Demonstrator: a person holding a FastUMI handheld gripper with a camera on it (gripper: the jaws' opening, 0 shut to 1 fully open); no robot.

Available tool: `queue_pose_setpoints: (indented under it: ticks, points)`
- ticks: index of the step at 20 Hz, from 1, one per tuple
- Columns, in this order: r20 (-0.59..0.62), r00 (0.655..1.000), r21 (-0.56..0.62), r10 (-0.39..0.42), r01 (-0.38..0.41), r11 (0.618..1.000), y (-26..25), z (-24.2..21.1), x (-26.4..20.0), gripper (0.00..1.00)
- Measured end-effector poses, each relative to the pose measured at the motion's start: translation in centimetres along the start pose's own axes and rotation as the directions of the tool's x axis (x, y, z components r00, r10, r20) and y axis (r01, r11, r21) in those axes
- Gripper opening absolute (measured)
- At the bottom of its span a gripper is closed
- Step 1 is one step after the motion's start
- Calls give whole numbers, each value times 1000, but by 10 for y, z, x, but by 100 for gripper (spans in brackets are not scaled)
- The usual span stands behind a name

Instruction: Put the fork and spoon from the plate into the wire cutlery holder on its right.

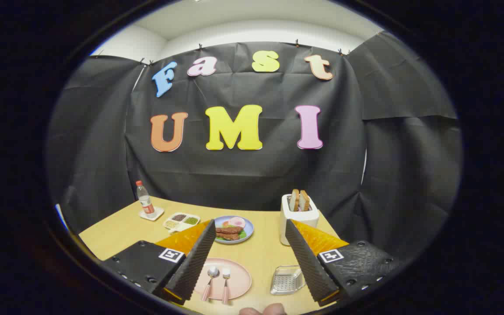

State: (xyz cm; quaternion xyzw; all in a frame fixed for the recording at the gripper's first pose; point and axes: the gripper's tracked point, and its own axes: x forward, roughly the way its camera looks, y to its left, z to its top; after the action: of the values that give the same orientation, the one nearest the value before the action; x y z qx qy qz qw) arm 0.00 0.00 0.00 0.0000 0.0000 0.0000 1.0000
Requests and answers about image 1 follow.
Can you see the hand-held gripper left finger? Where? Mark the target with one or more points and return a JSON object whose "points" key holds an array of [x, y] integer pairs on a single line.
{"points": [[197, 262]]}

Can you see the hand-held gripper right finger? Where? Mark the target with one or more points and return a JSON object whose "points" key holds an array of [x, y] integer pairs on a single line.
{"points": [[306, 262]]}

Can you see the metal perforated basket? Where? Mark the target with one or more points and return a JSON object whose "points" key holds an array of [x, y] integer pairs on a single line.
{"points": [[285, 280]]}

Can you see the short brown meat strip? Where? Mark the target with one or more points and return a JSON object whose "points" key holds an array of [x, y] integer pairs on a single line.
{"points": [[228, 236]]}

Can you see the white divided condiment dish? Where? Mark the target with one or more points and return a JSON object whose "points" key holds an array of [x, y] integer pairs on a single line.
{"points": [[181, 222]]}

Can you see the pink plate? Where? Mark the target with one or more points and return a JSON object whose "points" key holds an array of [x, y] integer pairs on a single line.
{"points": [[239, 276]]}

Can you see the white toaster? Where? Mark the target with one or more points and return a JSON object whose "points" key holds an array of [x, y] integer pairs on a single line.
{"points": [[298, 217]]}

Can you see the long brown meat strip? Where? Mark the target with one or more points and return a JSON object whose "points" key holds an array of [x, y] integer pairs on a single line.
{"points": [[230, 229]]}

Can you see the green lettuce leaf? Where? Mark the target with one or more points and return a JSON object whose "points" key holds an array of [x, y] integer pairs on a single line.
{"points": [[243, 234]]}

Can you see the pink ham slice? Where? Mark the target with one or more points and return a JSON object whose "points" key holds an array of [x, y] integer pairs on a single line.
{"points": [[237, 222]]}

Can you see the toast slice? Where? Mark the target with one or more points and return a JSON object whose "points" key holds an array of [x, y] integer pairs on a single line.
{"points": [[294, 200], [305, 201]]}

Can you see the blue plate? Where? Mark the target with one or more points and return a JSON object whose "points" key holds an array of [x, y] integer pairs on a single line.
{"points": [[248, 227]]}

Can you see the white square coaster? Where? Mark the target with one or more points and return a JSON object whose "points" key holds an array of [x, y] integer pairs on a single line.
{"points": [[158, 213]]}

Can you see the clear water bottle red cap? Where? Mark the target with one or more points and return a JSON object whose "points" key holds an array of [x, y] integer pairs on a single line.
{"points": [[145, 202]]}

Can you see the black backdrop cloth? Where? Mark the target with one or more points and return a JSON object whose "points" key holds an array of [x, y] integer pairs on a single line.
{"points": [[252, 175]]}

